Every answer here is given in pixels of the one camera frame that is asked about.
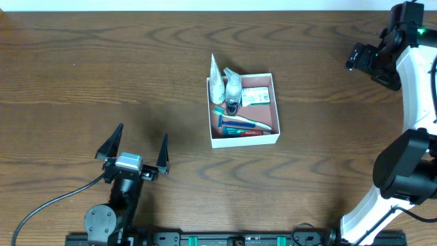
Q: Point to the white cardboard box pink inside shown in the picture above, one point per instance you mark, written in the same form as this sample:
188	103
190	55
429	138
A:
267	114

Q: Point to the white hair product tube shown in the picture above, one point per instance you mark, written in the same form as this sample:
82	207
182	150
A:
217	86

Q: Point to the green toothpaste tube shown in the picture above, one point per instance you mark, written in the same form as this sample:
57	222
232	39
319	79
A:
229	132

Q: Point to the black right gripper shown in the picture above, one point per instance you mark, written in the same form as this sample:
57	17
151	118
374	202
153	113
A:
355	57

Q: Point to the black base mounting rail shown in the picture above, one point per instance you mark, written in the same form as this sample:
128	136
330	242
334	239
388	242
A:
304	237

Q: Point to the blue disposable razor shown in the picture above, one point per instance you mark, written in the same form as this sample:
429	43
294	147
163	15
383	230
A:
221	122

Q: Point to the green white soap box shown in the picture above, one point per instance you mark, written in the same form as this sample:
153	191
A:
252	96

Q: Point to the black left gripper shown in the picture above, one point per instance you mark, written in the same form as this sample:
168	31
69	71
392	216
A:
147	171

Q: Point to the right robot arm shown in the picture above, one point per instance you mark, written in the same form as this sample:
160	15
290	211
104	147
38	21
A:
404	173

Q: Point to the clear pump bottle blue liquid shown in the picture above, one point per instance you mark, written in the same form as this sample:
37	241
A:
233	91

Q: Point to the green white toothbrush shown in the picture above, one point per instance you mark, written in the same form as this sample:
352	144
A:
221	111

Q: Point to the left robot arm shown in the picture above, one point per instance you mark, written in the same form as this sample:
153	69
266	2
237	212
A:
105	224

